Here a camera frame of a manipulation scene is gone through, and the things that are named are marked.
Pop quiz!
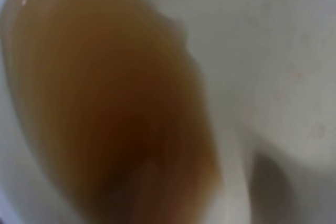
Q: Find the pale green plastic cup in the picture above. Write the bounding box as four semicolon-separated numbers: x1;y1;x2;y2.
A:
1;0;335;223

